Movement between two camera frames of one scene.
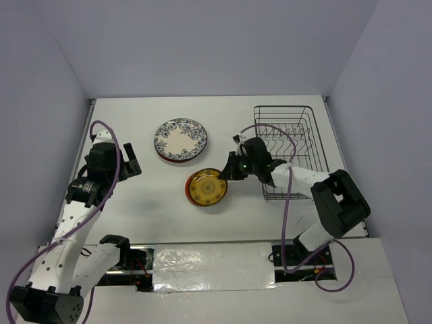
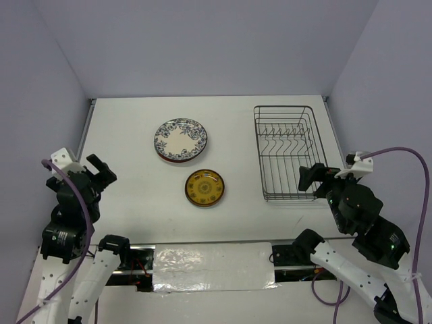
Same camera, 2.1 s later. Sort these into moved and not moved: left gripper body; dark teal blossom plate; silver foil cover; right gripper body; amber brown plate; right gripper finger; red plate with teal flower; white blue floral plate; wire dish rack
Moved: right gripper finger; right gripper body; left gripper body
Not moved: dark teal blossom plate; white blue floral plate; red plate with teal flower; silver foil cover; wire dish rack; amber brown plate
